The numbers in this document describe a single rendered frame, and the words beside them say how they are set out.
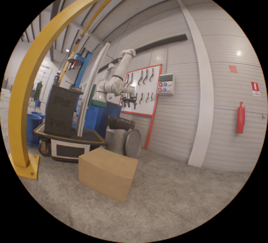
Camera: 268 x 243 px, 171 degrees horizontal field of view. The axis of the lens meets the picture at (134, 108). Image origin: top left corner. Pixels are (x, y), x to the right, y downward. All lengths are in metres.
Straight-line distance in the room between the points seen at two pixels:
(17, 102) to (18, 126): 0.18
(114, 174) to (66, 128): 0.70
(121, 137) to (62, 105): 0.94
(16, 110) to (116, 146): 1.37
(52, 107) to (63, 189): 0.79
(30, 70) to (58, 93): 0.43
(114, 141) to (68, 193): 1.02
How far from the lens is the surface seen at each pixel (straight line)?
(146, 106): 2.39
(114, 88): 0.95
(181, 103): 2.08
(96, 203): 0.84
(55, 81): 3.42
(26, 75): 0.89
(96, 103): 1.03
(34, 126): 1.52
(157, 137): 2.19
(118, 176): 0.68
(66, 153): 1.12
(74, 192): 0.89
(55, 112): 1.07
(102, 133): 1.99
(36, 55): 0.93
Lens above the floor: 0.70
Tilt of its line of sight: 6 degrees up
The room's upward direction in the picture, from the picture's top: 12 degrees clockwise
